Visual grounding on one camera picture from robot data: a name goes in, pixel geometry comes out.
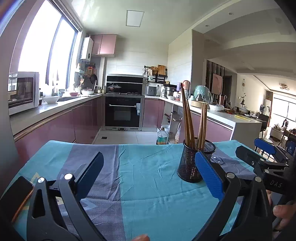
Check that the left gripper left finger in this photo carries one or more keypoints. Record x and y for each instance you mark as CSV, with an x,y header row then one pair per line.
x,y
45,221

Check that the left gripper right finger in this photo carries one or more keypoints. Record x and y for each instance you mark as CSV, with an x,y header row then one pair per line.
x,y
253,221

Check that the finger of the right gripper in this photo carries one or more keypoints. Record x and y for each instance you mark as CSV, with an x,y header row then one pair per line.
x,y
251,158
265,146

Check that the maroon kitchen base cabinets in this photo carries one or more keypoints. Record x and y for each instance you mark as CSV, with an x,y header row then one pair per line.
x,y
79,120

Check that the kitchen window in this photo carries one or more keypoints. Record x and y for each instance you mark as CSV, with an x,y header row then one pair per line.
x,y
48,46

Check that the person's right hand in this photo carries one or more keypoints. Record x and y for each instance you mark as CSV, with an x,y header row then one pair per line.
x,y
285,212

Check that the person's left hand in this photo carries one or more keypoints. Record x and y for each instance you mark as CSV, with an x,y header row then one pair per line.
x,y
143,237

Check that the black phone orange case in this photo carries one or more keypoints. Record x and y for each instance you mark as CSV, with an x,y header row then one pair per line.
x,y
14,199

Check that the black mesh utensil holder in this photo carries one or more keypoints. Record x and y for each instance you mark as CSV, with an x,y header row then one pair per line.
x,y
187,169

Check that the green glass food cover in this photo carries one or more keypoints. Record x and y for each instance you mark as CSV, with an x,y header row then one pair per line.
x,y
203,94

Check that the plastic oil bottle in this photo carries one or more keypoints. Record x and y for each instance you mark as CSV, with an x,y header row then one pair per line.
x,y
162,137

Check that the silver rice cooker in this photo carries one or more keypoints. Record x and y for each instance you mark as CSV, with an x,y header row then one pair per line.
x,y
168,91

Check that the black built-in oven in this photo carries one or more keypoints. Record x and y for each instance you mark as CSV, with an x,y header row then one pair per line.
x,y
123,112

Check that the white microwave oven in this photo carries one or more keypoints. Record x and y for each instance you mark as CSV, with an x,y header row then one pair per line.
x,y
23,91

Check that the white water heater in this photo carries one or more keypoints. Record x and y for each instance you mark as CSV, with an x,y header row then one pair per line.
x,y
86,50

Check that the maroon wall cabinet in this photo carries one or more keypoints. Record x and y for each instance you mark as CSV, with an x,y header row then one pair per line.
x,y
103,45

